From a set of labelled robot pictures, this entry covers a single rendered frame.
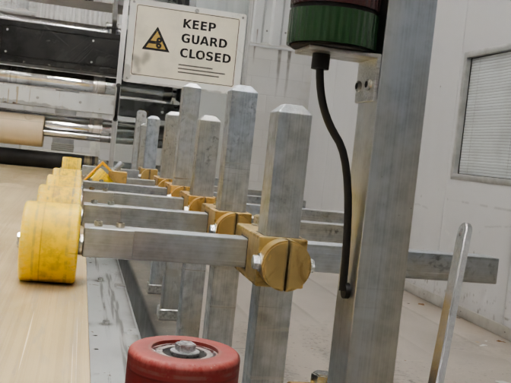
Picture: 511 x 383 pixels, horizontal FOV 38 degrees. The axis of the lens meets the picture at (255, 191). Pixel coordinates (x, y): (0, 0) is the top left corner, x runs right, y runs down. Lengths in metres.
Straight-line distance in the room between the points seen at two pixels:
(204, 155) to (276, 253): 0.53
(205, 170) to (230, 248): 0.46
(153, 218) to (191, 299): 0.27
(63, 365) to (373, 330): 0.21
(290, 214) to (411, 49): 0.28
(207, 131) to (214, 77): 1.83
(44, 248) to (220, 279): 0.33
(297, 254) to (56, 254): 0.23
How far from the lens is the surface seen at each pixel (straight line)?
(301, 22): 0.49
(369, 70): 0.51
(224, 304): 1.00
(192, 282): 1.25
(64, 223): 0.74
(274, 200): 0.74
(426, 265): 0.85
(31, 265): 0.74
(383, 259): 0.51
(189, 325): 1.26
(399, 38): 0.51
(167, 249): 0.77
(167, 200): 1.26
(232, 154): 0.98
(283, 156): 0.74
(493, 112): 5.67
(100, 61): 3.04
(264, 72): 9.65
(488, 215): 5.49
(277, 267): 0.72
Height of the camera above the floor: 1.05
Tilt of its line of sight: 3 degrees down
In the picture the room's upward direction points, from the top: 6 degrees clockwise
